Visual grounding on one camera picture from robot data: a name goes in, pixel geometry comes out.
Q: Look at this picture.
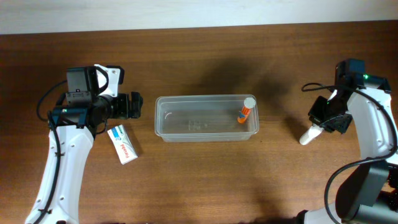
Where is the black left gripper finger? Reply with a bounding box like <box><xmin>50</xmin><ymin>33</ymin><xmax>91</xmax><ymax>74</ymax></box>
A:
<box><xmin>131</xmin><ymin>91</ymin><xmax>144</xmax><ymax>108</ymax></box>
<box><xmin>129</xmin><ymin>105</ymin><xmax>141</xmax><ymax>119</ymax></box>

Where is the white bottle with pink label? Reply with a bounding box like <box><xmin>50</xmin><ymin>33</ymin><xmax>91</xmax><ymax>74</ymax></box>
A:
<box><xmin>299</xmin><ymin>124</ymin><xmax>324</xmax><ymax>146</ymax></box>

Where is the orange tube with white cap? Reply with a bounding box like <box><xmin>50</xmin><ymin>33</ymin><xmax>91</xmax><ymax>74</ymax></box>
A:
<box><xmin>237</xmin><ymin>97</ymin><xmax>256</xmax><ymax>124</ymax></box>

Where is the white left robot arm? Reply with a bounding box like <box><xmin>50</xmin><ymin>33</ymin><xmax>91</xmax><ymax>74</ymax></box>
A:
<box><xmin>25</xmin><ymin>92</ymin><xmax>143</xmax><ymax>223</ymax></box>

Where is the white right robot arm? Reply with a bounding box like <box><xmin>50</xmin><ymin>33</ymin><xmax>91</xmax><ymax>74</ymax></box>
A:
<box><xmin>296</xmin><ymin>58</ymin><xmax>397</xmax><ymax>224</ymax></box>

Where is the clear plastic container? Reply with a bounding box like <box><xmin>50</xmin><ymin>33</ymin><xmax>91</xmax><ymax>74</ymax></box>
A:
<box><xmin>154</xmin><ymin>95</ymin><xmax>259</xmax><ymax>142</ymax></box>

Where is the white toothpaste box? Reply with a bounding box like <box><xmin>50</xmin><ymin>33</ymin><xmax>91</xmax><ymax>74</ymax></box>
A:
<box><xmin>107</xmin><ymin>124</ymin><xmax>138</xmax><ymax>165</ymax></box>

